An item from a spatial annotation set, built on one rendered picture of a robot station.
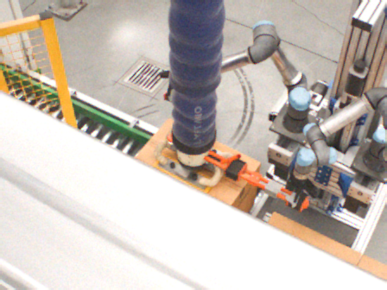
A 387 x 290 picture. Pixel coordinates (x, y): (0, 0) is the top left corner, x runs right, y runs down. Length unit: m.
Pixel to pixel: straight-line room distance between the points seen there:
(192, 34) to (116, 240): 2.03
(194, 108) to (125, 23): 2.98
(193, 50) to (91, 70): 2.77
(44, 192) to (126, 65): 4.77
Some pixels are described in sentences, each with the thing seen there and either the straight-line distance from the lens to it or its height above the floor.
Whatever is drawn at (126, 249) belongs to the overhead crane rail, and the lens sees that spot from 0.24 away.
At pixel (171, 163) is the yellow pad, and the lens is 3.01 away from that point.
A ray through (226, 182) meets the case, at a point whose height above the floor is 0.95.
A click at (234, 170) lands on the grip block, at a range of 2.87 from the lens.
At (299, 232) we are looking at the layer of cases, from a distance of 3.36.
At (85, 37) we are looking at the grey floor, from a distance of 5.38.
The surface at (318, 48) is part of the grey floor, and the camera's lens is 5.29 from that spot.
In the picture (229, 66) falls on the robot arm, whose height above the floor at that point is 1.49.
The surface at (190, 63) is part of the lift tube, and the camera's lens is 2.37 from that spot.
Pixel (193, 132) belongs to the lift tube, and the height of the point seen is 1.32.
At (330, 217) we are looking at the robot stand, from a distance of 3.85.
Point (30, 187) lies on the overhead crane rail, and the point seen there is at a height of 3.20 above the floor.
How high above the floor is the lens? 3.41
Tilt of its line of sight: 55 degrees down
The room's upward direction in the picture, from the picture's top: 6 degrees clockwise
